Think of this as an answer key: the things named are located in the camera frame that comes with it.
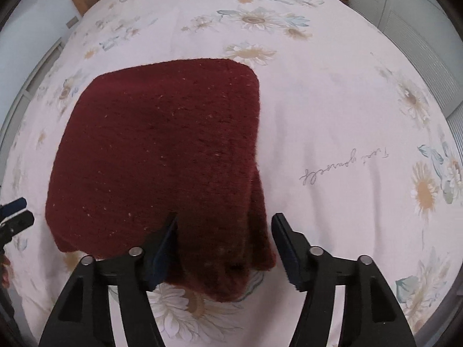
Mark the pink floral bed cover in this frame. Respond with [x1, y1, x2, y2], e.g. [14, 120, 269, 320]
[1, 0, 462, 346]

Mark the dark red knitted sweater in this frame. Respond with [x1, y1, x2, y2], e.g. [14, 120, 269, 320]
[45, 59, 275, 302]

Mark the person's left hand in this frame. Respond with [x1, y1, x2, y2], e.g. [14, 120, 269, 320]
[0, 254, 11, 289]

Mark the wall switch plate left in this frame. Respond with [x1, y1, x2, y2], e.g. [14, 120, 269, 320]
[66, 16, 79, 29]

